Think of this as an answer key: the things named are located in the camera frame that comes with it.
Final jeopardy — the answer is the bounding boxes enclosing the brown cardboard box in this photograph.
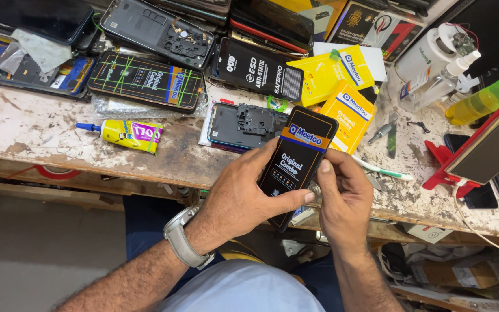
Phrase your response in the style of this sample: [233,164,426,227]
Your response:
[410,256,499,290]

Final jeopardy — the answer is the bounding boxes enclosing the phone with red edge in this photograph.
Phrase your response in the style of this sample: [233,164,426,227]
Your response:
[444,93,499,185]

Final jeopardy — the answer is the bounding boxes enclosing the clear bubble wrap bag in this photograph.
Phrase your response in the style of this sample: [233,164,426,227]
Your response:
[91,94,209,120]

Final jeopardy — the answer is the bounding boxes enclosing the grey wristwatch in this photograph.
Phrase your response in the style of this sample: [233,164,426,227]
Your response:
[163,205,216,270]

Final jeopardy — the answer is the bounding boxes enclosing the black labelled phone display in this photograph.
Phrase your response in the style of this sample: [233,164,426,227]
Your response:
[257,106,339,233]

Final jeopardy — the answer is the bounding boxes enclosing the small green circuit board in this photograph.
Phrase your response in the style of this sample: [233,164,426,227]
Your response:
[444,22,480,57]

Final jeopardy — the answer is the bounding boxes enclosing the white green toothbrush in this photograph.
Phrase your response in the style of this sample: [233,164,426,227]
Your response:
[351,154,414,182]

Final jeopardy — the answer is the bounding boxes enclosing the phone display with green bands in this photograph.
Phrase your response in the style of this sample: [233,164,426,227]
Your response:
[87,51,207,114]

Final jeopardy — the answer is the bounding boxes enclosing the black anti-static bag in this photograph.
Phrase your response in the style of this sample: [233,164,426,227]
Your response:
[212,38,305,103]

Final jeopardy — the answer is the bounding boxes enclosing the yellow box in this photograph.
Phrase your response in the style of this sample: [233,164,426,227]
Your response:
[270,0,348,42]

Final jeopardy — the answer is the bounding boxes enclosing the light blue shirt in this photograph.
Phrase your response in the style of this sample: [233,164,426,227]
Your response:
[156,259,327,312]

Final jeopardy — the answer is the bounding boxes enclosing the white bottle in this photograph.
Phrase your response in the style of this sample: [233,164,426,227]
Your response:
[394,23,463,84]

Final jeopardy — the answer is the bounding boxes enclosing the silver screwdriver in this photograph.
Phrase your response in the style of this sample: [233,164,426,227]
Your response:
[366,121,394,146]

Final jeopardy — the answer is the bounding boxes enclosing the grey phone back housing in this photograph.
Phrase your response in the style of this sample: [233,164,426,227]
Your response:
[100,0,216,70]

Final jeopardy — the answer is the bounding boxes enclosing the green bottle yellow liquid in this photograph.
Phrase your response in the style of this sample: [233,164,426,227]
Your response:
[444,72,499,127]

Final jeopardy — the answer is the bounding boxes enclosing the blue phone frame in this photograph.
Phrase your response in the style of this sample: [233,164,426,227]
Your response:
[0,34,97,101]

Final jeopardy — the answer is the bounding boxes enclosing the person's left hand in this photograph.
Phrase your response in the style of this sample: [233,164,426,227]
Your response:
[196,138,316,261]

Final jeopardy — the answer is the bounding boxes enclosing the white cable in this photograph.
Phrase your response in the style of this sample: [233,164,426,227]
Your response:
[452,181,499,260]

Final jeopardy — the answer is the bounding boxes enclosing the metal tweezers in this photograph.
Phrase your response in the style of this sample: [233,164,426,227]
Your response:
[387,111,400,160]

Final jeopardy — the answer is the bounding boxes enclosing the dark phone frame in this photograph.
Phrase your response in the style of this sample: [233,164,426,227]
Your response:
[207,102,290,151]

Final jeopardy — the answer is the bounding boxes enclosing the person's right hand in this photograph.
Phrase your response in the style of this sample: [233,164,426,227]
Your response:
[316,147,375,256]

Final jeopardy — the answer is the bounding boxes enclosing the red white black box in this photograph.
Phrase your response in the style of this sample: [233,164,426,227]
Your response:
[361,10,426,64]

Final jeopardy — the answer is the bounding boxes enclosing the small yellow display packet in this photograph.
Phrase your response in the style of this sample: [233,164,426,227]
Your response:
[318,80,378,156]

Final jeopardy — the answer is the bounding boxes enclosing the red tape roll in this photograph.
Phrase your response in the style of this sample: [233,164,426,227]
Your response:
[33,164,82,181]

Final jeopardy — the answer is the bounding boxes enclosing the clear spray bottle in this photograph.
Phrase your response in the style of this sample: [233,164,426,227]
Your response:
[399,50,482,113]

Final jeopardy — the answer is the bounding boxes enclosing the stack of phones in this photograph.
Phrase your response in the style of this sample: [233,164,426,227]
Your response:
[230,0,316,58]

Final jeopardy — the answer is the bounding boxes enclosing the black box gold crest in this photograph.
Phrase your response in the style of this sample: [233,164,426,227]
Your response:
[327,0,381,47]

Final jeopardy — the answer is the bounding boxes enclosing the grey plastic film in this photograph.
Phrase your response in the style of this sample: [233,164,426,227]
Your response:
[0,28,73,74]

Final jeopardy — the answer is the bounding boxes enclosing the yellow glue tube blue cap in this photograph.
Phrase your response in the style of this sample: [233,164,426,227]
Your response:
[75,120,164,155]

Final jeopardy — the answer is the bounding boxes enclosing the small white box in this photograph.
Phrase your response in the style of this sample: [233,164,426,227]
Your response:
[405,223,454,244]

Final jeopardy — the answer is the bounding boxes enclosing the large yellow display packet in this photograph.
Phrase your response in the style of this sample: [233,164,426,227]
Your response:
[287,44,376,108]

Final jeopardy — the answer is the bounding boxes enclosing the red phone stand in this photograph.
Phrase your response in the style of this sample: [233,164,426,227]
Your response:
[422,90,499,199]

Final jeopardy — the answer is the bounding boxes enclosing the glossy black phone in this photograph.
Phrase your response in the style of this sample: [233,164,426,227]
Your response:
[443,133,499,210]

